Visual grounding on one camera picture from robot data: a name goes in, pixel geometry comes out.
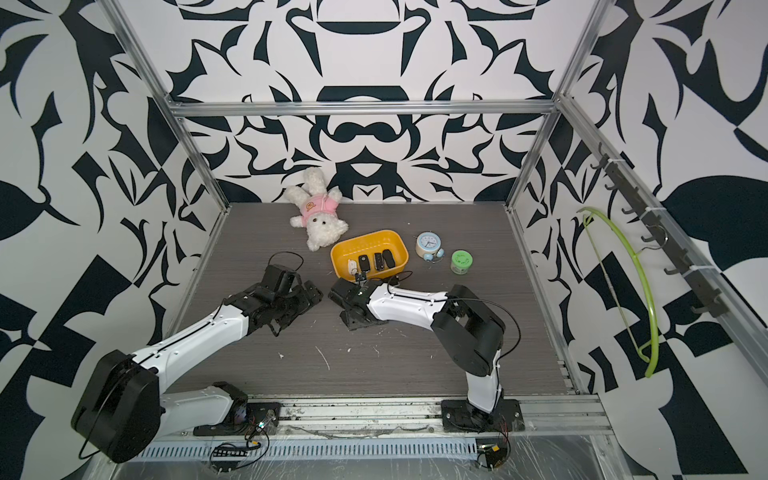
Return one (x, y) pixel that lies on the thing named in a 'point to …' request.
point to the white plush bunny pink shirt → (319, 209)
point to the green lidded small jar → (461, 261)
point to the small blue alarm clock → (429, 246)
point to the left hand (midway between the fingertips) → (313, 295)
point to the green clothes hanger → (651, 367)
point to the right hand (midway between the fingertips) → (362, 314)
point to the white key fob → (352, 267)
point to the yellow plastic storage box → (392, 244)
